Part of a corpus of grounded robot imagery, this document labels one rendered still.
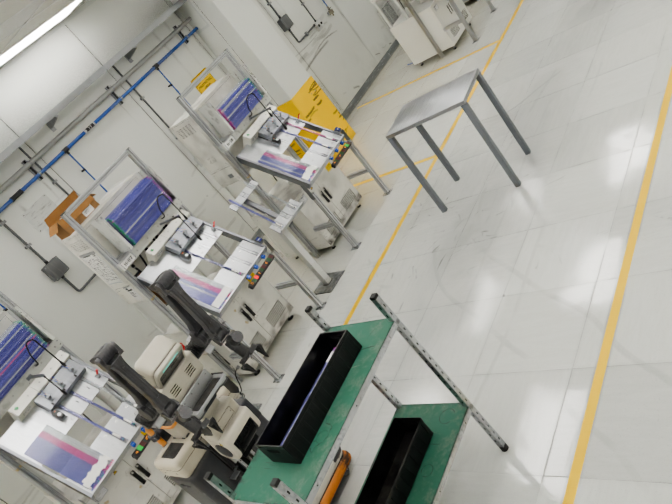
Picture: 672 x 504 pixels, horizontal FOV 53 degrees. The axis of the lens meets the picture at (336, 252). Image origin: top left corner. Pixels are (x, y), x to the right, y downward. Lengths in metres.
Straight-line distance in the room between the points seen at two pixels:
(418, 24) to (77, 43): 3.96
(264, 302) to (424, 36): 4.49
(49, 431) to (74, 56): 3.90
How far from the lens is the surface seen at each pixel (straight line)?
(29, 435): 4.75
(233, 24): 7.83
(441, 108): 4.95
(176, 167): 7.38
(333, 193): 6.33
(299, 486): 2.61
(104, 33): 7.56
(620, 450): 3.21
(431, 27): 8.73
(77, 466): 4.57
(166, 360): 3.30
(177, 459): 3.73
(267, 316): 5.58
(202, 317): 3.23
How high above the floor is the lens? 2.43
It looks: 23 degrees down
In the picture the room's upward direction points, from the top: 41 degrees counter-clockwise
